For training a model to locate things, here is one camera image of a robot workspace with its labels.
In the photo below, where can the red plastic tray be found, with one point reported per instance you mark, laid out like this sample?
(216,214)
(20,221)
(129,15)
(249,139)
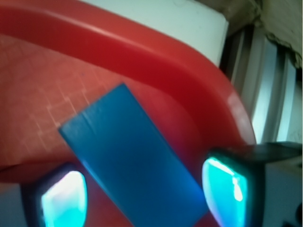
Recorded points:
(59,56)

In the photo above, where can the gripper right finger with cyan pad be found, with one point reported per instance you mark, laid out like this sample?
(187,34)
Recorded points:
(255,185)

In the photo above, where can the blue rectangular block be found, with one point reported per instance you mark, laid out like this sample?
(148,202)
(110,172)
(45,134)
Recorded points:
(125,153)

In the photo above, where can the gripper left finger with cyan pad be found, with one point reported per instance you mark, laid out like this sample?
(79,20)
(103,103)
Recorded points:
(57,199)

